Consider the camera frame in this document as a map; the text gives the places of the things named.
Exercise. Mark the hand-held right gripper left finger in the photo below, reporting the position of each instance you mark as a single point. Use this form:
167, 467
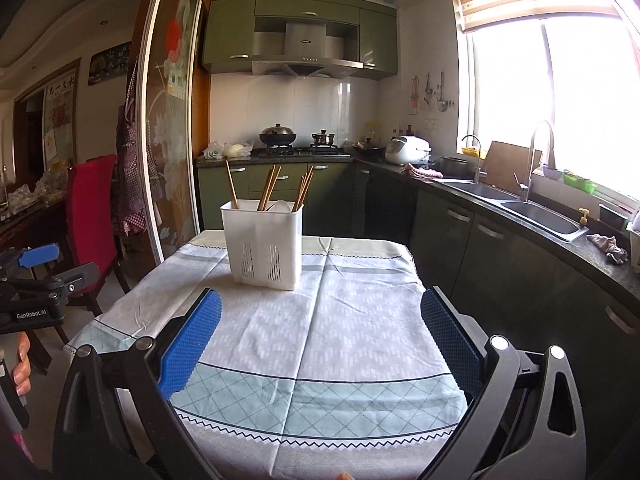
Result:
192, 345

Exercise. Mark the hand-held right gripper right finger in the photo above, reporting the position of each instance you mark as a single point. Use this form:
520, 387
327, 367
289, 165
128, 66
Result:
450, 345

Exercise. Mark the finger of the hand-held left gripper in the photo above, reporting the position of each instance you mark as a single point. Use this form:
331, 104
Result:
70, 277
40, 256

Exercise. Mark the white plastic utensil holder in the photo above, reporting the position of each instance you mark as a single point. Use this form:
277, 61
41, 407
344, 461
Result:
260, 240

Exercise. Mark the clear plastic spoon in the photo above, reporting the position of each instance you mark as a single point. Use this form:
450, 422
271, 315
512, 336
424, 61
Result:
282, 205

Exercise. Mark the bunch of wooden chopsticks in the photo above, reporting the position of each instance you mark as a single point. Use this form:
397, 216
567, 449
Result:
269, 187

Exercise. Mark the person's left forearm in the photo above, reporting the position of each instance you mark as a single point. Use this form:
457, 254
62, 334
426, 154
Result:
21, 446

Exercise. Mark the hanging kitchen utensils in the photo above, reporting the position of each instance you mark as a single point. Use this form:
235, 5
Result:
432, 92

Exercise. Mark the person's left hand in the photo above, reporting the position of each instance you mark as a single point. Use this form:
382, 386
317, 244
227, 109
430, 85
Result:
22, 370

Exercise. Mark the cluttered dining table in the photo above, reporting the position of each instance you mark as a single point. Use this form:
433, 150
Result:
30, 200

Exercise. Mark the red covered chair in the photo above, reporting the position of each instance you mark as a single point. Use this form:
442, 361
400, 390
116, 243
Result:
95, 210

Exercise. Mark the green sink cabinets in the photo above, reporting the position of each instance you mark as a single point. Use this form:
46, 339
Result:
500, 270

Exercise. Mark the patterned pale tablecloth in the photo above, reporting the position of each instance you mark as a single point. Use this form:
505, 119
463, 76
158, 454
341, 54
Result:
320, 335

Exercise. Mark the black dishwasher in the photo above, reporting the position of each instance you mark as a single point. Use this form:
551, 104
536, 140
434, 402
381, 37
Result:
390, 210

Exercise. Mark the green base cabinets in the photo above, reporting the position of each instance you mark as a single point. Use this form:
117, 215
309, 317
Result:
212, 195

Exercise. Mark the steel double sink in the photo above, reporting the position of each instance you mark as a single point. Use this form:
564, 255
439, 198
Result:
540, 215

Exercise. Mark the floral glass sliding door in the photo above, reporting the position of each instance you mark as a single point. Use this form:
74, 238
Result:
170, 135

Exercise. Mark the pink cloth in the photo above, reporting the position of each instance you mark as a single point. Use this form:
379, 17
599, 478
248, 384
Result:
424, 171

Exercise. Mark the black cooking pot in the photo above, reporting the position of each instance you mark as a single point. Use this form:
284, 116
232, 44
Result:
454, 166

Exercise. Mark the small steel faucet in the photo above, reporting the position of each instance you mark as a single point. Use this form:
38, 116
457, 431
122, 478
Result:
477, 165

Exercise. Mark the grey rag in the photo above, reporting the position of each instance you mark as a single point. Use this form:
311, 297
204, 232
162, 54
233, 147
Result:
607, 250

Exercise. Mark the yellow soap pump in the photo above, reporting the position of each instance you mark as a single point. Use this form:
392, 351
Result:
583, 217

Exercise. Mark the wooden cutting board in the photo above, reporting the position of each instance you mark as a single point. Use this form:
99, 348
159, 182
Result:
505, 165

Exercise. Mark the tall steel faucet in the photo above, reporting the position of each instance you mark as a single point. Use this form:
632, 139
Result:
530, 170

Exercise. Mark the yellow sponge holder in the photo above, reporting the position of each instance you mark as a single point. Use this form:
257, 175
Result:
470, 151

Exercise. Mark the plastic bag with food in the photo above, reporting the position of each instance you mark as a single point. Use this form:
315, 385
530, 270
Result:
230, 151

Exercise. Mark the blue bowl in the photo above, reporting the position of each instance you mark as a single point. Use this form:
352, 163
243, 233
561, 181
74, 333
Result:
547, 172

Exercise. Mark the white rice cooker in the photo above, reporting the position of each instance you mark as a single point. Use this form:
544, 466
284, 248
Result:
407, 151

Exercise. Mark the black counter box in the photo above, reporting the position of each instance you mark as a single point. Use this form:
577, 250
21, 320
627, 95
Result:
614, 217

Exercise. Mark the green plastic containers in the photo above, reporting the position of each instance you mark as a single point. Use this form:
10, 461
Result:
580, 181

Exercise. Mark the black frying pan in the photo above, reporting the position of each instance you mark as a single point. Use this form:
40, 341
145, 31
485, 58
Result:
370, 150

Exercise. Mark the gas stove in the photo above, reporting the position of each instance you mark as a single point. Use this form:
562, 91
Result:
305, 150

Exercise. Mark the black wok with lid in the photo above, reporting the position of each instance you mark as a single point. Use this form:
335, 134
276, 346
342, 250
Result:
277, 136

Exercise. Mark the row of condiment bottles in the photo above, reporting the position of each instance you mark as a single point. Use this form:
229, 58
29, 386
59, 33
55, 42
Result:
371, 132

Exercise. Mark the small lidded pot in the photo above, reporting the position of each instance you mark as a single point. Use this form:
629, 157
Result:
323, 140

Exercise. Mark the kitchen window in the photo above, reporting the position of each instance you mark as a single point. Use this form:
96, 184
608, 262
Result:
575, 100

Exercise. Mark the steel range hood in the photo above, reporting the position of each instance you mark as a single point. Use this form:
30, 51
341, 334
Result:
305, 45

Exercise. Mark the striped window blind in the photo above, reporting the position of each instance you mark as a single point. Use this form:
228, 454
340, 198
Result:
530, 0

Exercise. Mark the wall scroll poster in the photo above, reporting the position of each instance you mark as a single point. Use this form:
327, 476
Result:
60, 120

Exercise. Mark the dark wall picture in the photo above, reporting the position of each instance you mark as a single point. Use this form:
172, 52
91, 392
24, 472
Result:
110, 64

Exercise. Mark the wall socket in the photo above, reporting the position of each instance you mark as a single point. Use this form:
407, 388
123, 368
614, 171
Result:
430, 124

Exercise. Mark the green wall cabinets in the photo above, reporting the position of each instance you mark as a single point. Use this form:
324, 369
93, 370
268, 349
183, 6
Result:
225, 30

